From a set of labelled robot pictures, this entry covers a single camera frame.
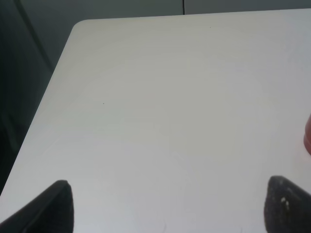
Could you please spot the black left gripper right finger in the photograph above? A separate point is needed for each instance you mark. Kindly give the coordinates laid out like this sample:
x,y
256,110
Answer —
x,y
287,207

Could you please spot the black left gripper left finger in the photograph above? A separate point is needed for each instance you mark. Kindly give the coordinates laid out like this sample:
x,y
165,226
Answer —
x,y
50,212

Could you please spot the red plastic cup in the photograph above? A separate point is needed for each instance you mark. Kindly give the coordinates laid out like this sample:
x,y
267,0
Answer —
x,y
307,136

